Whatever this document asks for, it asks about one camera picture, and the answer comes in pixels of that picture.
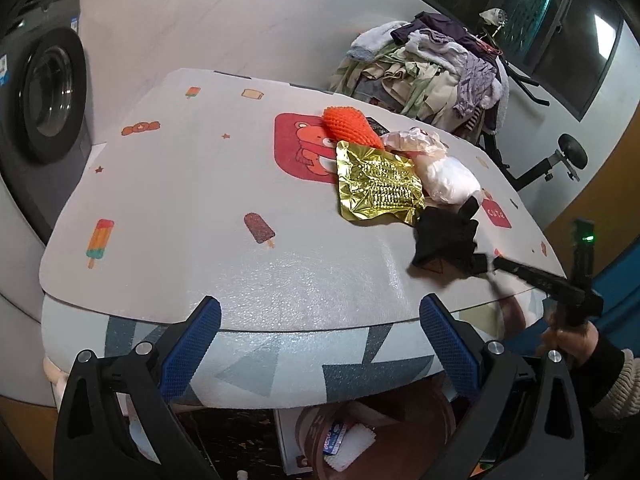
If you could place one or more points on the brown round bin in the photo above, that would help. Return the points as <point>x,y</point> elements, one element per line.
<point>400,425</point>

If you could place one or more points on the orange foam net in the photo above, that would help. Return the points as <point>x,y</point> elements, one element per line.
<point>350,125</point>

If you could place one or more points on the small black packet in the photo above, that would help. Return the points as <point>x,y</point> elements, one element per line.
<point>374,124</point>

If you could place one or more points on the blue clothing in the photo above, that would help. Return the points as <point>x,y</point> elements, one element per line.
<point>620,300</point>

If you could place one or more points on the blue tissue packet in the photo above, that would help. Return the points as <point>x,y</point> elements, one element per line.
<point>336,439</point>

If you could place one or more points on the pile of clothes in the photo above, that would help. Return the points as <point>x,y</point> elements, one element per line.
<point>425,75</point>

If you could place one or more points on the white plastic bag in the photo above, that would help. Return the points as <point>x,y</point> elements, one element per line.
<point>450,180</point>

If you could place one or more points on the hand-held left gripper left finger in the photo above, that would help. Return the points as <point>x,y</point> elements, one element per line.
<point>192,345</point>

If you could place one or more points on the person's right hand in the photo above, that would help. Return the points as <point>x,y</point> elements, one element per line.
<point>577,347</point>

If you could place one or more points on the grey washing machine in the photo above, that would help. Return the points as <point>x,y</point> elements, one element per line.
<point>50,95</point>

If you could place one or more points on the gold foil wrapper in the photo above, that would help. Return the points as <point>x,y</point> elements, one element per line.
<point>380,185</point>

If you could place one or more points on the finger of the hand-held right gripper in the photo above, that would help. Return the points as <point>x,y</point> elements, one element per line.
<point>540,280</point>
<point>478,265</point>

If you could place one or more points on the person's right forearm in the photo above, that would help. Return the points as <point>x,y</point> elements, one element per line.
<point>615,385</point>

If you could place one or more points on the geometric patterned tablecloth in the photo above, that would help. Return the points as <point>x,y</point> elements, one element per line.
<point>250,365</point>

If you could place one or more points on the white foam net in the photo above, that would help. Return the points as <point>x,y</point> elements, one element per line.
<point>357,447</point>

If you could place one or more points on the white counter cabinet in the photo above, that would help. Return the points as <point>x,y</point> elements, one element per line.
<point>20,320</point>

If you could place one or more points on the black exercise bike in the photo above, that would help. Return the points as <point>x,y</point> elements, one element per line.
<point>574,150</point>

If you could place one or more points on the black glove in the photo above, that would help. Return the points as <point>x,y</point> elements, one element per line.
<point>442,237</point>

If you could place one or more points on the printed table mat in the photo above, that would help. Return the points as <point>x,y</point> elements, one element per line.
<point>200,240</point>

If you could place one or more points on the dark window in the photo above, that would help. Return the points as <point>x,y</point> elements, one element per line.
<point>550,20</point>

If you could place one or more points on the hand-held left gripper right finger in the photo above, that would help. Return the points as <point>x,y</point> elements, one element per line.
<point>450,345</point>

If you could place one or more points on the clear plastic wrapper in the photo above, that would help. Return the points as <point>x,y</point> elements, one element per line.
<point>415,142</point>

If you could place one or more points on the white cardboard box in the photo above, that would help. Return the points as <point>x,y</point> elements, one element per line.
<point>287,440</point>

